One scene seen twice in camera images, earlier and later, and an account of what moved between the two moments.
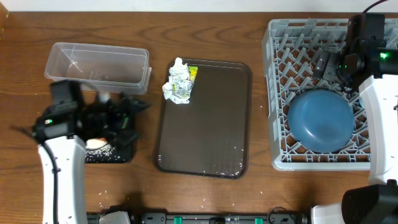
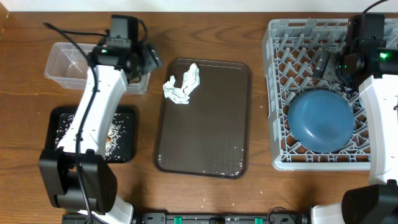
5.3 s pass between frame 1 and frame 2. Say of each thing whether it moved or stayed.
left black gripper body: moved
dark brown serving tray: stayed
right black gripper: stayed
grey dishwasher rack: stayed
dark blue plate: stayed
